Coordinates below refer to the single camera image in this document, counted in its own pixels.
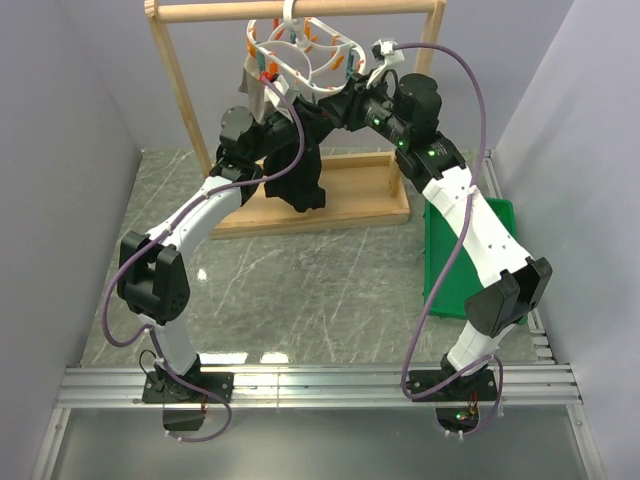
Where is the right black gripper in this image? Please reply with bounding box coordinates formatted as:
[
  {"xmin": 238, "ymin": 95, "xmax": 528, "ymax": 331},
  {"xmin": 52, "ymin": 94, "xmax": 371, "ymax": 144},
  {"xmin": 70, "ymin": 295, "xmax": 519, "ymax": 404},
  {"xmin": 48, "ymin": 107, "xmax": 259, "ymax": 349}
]
[{"xmin": 317, "ymin": 69, "xmax": 411, "ymax": 148}]

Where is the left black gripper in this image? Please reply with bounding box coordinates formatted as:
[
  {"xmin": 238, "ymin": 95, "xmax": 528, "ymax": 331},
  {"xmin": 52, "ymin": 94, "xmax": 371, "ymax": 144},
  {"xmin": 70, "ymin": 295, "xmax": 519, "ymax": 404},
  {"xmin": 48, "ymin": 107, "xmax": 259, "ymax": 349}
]
[{"xmin": 250, "ymin": 97, "xmax": 336, "ymax": 163}]

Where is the white plastic clip hanger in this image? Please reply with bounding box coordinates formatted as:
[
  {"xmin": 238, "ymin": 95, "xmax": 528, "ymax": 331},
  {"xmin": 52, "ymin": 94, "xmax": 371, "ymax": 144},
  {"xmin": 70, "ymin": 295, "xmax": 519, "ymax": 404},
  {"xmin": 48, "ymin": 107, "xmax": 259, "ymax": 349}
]
[{"xmin": 244, "ymin": 12, "xmax": 367, "ymax": 101}]

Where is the black underwear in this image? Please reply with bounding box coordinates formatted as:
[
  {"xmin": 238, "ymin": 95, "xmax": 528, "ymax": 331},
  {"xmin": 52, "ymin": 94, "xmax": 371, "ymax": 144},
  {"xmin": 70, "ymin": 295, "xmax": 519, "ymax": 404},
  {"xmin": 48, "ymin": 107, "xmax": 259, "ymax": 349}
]
[{"xmin": 263, "ymin": 97, "xmax": 326, "ymax": 213}]

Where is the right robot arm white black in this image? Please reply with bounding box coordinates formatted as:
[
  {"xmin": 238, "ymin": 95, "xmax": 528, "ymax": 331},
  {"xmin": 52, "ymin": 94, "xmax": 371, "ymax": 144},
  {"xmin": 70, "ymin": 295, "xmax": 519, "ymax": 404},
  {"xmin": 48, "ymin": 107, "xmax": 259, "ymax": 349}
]
[{"xmin": 319, "ymin": 73, "xmax": 552, "ymax": 401}]

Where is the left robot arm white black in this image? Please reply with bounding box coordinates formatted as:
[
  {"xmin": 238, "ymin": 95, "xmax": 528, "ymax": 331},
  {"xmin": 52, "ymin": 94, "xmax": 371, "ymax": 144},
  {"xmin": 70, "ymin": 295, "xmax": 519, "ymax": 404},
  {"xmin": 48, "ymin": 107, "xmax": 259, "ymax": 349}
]
[{"xmin": 117, "ymin": 100, "xmax": 334, "ymax": 404}]

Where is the grey underwear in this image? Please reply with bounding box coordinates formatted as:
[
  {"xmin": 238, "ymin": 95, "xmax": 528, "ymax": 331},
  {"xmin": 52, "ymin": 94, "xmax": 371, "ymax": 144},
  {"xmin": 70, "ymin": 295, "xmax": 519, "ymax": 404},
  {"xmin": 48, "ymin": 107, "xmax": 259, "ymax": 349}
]
[{"xmin": 238, "ymin": 54, "xmax": 270, "ymax": 124}]

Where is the wooden hanging rack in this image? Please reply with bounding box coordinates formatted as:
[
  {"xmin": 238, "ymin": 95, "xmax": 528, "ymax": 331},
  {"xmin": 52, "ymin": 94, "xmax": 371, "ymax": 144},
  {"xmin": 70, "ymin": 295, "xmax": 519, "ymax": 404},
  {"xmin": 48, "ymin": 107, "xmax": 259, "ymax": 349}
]
[{"xmin": 144, "ymin": 1, "xmax": 446, "ymax": 238}]

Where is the green plastic tray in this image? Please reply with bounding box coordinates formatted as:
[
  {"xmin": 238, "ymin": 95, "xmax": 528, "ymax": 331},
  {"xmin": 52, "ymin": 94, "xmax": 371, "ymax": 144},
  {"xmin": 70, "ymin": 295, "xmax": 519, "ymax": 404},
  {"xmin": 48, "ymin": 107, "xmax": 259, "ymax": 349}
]
[{"xmin": 423, "ymin": 198, "xmax": 517, "ymax": 320}]

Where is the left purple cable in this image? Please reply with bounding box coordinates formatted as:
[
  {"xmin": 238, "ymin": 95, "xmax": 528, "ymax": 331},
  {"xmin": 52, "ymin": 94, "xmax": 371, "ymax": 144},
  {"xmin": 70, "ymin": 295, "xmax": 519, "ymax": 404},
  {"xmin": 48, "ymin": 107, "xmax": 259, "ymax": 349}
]
[{"xmin": 102, "ymin": 74, "xmax": 307, "ymax": 444}]

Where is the purple cable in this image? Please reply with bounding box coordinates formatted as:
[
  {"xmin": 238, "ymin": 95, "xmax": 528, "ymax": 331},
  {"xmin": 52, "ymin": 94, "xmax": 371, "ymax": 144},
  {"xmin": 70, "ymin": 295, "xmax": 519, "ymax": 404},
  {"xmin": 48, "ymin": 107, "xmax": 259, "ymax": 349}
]
[
  {"xmin": 394, "ymin": 42, "xmax": 504, "ymax": 439},
  {"xmin": 102, "ymin": 74, "xmax": 307, "ymax": 444}
]

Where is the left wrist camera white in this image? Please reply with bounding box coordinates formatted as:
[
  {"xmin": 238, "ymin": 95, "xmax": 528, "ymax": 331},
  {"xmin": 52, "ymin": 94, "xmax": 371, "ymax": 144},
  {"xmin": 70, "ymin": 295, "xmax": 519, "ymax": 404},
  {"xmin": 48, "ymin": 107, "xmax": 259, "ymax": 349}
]
[{"xmin": 260, "ymin": 72, "xmax": 297, "ymax": 121}]

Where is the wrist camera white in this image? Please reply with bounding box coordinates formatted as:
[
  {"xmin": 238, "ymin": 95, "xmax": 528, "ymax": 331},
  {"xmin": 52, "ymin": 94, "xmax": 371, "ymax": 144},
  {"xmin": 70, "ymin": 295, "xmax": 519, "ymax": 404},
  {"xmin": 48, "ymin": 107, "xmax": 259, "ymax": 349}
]
[
  {"xmin": 260, "ymin": 72, "xmax": 297, "ymax": 121},
  {"xmin": 371, "ymin": 39, "xmax": 405, "ymax": 77}
]

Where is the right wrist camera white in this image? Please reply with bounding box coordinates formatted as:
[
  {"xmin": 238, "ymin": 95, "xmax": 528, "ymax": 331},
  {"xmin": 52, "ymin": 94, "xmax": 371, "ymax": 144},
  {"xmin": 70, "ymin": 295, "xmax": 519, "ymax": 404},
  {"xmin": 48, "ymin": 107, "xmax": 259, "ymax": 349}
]
[{"xmin": 371, "ymin": 39, "xmax": 405, "ymax": 77}]

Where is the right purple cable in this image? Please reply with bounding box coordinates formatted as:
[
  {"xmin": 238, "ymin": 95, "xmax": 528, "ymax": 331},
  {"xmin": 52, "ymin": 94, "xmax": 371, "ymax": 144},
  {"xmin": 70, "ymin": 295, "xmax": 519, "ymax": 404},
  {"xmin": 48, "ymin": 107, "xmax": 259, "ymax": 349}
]
[{"xmin": 394, "ymin": 42, "xmax": 504, "ymax": 439}]

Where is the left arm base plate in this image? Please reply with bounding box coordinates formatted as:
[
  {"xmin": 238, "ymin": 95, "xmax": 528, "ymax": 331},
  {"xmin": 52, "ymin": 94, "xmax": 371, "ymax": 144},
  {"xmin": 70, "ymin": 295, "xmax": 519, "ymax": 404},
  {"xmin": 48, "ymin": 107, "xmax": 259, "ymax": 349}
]
[{"xmin": 142, "ymin": 372, "xmax": 234, "ymax": 404}]

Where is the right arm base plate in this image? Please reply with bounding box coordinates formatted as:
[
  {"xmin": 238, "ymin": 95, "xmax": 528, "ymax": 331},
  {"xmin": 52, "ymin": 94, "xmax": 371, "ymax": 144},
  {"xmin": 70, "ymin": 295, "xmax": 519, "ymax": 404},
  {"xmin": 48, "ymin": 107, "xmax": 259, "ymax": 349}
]
[{"xmin": 406, "ymin": 369, "xmax": 498, "ymax": 403}]

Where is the aluminium mounting rail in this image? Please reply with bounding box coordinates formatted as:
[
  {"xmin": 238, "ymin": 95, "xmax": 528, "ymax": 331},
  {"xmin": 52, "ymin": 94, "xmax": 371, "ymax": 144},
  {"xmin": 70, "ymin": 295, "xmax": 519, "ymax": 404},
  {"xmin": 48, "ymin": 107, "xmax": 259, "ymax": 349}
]
[{"xmin": 54, "ymin": 364, "xmax": 582, "ymax": 409}]

